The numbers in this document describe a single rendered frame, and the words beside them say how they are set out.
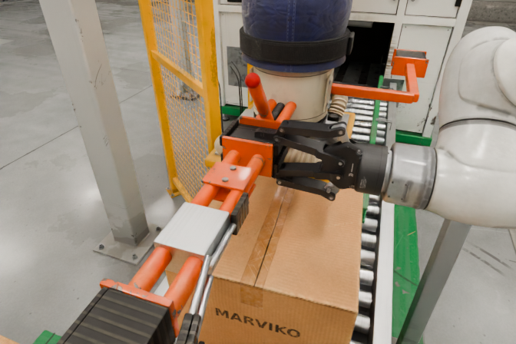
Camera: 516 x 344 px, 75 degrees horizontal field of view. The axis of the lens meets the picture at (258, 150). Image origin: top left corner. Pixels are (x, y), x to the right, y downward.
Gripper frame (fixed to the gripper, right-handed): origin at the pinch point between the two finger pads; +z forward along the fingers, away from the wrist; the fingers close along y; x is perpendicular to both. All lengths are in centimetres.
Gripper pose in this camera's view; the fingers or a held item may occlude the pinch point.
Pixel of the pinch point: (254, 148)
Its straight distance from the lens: 55.4
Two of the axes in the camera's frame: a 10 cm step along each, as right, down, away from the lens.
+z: -9.5, -1.6, 2.7
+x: 3.1, -5.0, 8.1
